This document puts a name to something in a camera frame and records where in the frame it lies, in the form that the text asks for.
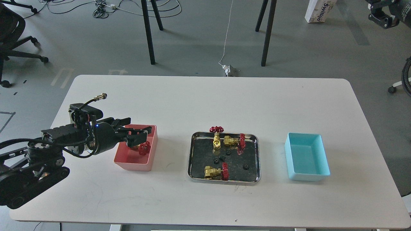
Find white power cable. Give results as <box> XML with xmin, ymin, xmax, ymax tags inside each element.
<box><xmin>218</xmin><ymin>0</ymin><xmax>233</xmax><ymax>69</ymax></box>

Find black office chair left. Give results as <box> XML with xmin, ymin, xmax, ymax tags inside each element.
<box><xmin>0</xmin><ymin>3</ymin><xmax>49</xmax><ymax>88</ymax></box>

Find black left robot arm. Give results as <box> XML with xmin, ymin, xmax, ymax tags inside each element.
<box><xmin>0</xmin><ymin>93</ymin><xmax>153</xmax><ymax>209</ymax></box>

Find black table leg left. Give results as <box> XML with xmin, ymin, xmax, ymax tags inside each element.
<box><xmin>141</xmin><ymin>0</ymin><xmax>163</xmax><ymax>65</ymax></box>

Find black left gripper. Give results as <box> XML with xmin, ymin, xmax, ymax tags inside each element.
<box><xmin>92</xmin><ymin>117</ymin><xmax>152</xmax><ymax>155</ymax></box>

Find light blue plastic box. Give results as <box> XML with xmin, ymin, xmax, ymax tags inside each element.
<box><xmin>284</xmin><ymin>133</ymin><xmax>330</xmax><ymax>182</ymax></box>

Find pink plastic box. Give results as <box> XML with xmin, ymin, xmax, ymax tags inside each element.
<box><xmin>114</xmin><ymin>124</ymin><xmax>158</xmax><ymax>171</ymax></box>

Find office chair base right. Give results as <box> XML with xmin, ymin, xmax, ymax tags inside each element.
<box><xmin>388</xmin><ymin>78</ymin><xmax>411</xmax><ymax>96</ymax></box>

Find upright brass valve red handwheel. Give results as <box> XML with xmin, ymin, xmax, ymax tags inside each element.
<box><xmin>209</xmin><ymin>126</ymin><xmax>224</xmax><ymax>150</ymax></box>

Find black cable bundle floor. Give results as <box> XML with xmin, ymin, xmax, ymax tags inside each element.
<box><xmin>38</xmin><ymin>0</ymin><xmax>182</xmax><ymax>19</ymax></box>

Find black table leg right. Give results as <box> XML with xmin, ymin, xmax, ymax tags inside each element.
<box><xmin>255</xmin><ymin>0</ymin><xmax>277</xmax><ymax>67</ymax></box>

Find stainless steel tray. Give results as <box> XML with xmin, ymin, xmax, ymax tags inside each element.
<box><xmin>188</xmin><ymin>132</ymin><xmax>261</xmax><ymax>185</ymax></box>

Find white cardboard box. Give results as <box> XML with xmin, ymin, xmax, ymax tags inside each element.
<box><xmin>304</xmin><ymin>0</ymin><xmax>337</xmax><ymax>23</ymax></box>

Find brass valve at tray bottom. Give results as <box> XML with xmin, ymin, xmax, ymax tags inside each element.
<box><xmin>204</xmin><ymin>162</ymin><xmax>229</xmax><ymax>180</ymax></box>

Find black table leg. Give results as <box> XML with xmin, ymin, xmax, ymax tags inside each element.
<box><xmin>141</xmin><ymin>0</ymin><xmax>163</xmax><ymax>65</ymax></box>
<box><xmin>255</xmin><ymin>0</ymin><xmax>277</xmax><ymax>67</ymax></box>

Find brass valve red handwheel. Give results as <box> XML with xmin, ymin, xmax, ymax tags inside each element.
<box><xmin>130</xmin><ymin>141</ymin><xmax>151</xmax><ymax>156</ymax></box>
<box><xmin>209</xmin><ymin>126</ymin><xmax>224</xmax><ymax>150</ymax></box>

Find floor power socket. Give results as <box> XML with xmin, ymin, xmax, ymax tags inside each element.
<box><xmin>222</xmin><ymin>64</ymin><xmax>239</xmax><ymax>77</ymax></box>

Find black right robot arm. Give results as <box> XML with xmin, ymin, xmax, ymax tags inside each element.
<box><xmin>366</xmin><ymin>0</ymin><xmax>411</xmax><ymax>96</ymax></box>

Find brass valve by tray right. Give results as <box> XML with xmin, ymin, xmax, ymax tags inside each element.
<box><xmin>223</xmin><ymin>133</ymin><xmax>246</xmax><ymax>155</ymax></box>

